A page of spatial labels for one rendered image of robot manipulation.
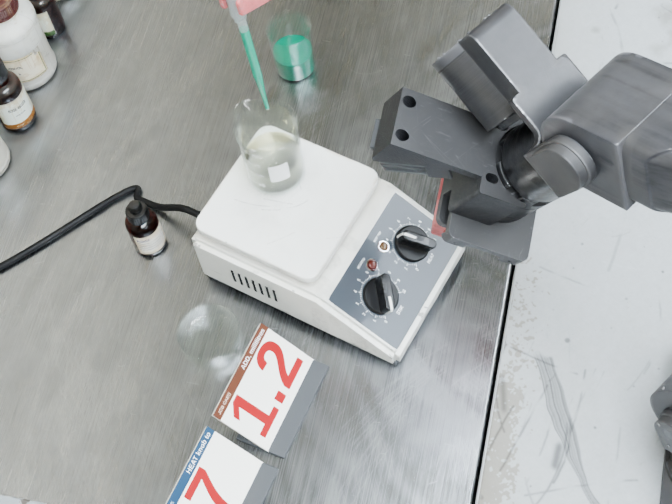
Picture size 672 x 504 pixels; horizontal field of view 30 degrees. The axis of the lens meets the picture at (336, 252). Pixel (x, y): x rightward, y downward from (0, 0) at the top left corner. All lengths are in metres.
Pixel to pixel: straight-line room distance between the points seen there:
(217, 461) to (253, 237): 0.19
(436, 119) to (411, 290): 0.25
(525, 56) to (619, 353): 0.36
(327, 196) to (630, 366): 0.29
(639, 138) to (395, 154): 0.19
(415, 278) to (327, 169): 0.12
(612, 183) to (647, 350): 0.35
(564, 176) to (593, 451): 0.34
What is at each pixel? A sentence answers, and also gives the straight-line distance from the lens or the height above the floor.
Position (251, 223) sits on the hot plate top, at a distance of 1.05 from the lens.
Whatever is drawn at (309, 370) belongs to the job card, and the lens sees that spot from 1.08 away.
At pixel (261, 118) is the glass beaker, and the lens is 1.05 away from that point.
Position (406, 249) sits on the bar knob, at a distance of 1.07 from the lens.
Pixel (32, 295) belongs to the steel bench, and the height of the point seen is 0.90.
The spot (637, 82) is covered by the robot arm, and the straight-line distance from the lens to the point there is 0.77.
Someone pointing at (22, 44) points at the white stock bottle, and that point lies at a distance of 1.25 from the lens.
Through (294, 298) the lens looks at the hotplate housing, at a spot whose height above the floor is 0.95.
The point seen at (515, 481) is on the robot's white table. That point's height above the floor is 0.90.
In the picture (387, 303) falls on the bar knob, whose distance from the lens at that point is 1.03.
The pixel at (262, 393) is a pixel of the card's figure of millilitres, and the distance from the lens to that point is 1.05.
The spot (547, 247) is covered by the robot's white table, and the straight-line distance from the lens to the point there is 1.13.
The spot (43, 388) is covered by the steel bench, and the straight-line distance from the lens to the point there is 1.13.
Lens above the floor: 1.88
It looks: 60 degrees down
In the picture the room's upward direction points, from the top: 10 degrees counter-clockwise
